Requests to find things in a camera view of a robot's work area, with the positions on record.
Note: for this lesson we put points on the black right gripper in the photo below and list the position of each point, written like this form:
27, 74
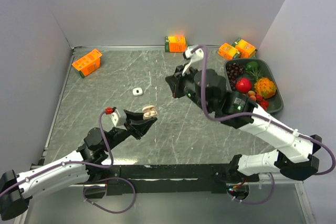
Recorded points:
175, 82

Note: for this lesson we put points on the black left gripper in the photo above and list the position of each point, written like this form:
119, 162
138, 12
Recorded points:
138, 126

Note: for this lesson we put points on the beige earbud charging case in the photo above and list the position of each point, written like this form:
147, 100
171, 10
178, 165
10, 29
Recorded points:
149, 111

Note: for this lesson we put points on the white earbud charging case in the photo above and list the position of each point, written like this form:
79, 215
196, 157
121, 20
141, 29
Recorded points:
137, 92

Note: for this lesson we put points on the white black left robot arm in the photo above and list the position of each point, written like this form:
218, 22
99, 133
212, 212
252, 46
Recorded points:
85, 164

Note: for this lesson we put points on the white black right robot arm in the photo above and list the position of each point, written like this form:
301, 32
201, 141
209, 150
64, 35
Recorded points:
293, 156

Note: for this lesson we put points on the orange box centre back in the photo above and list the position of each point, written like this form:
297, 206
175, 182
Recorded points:
175, 44

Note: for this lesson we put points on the orange box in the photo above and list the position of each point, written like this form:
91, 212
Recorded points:
228, 52
88, 63
246, 49
175, 44

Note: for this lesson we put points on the dark purple grape bunch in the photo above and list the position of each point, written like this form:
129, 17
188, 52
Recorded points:
234, 71

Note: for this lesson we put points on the orange box right front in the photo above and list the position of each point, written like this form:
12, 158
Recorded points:
228, 52

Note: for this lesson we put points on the red apple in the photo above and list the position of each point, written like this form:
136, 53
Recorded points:
244, 85

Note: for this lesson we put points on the orange box far left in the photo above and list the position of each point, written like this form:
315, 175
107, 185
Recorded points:
88, 63

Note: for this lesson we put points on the orange box right back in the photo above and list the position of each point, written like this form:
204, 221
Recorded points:
246, 49

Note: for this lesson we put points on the green lime with leaves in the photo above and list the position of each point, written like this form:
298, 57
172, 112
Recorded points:
253, 69

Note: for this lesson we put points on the red yellow cherry bunch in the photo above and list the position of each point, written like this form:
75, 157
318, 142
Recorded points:
259, 99

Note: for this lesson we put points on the orange spiky fruit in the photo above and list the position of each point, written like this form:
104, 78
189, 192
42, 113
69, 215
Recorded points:
265, 87

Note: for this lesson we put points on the dark green fruit tray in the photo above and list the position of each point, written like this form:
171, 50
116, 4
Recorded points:
275, 102

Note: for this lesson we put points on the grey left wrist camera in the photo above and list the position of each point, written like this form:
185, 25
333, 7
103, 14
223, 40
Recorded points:
118, 118

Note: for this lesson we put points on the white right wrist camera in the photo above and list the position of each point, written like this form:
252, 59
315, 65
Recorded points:
194, 56

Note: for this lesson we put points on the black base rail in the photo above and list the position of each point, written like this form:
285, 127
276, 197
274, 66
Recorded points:
211, 177

